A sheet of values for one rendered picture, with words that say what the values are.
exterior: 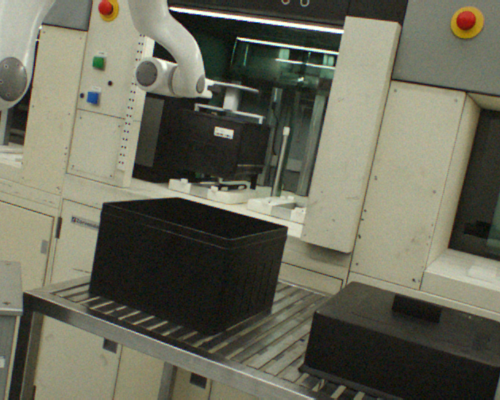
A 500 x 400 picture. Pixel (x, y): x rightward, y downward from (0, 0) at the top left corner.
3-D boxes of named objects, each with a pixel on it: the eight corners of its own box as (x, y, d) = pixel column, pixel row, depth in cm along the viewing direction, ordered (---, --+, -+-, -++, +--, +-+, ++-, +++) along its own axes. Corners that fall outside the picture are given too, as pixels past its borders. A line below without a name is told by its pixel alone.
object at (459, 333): (296, 370, 102) (313, 292, 100) (340, 325, 129) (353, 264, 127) (489, 436, 92) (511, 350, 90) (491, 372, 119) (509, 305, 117)
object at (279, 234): (164, 270, 145) (177, 196, 143) (275, 305, 134) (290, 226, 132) (84, 290, 120) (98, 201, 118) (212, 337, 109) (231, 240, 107)
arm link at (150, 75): (194, 67, 163) (163, 62, 167) (167, 59, 151) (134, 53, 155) (188, 99, 164) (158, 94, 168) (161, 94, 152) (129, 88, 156)
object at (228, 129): (165, 178, 196) (183, 75, 192) (197, 177, 215) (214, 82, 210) (236, 195, 187) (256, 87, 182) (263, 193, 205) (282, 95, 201)
